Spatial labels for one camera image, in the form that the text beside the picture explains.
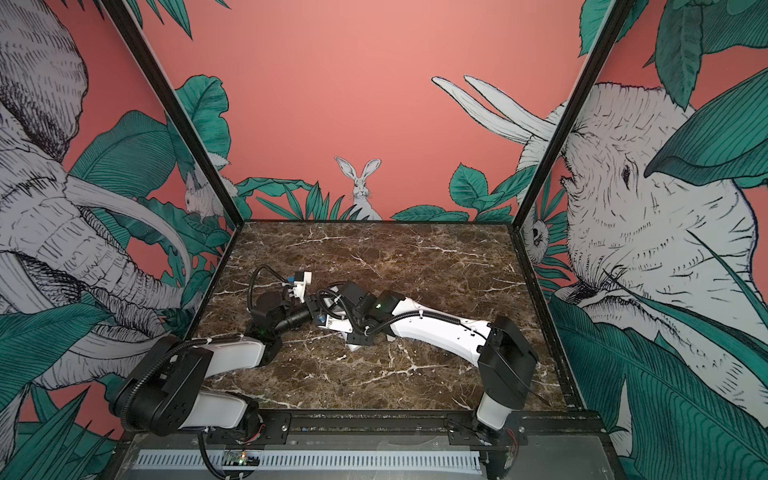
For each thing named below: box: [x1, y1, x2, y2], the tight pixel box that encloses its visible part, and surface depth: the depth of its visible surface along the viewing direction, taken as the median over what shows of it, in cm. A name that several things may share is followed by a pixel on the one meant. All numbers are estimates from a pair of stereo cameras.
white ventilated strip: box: [132, 449, 483, 472], surface depth 71 cm
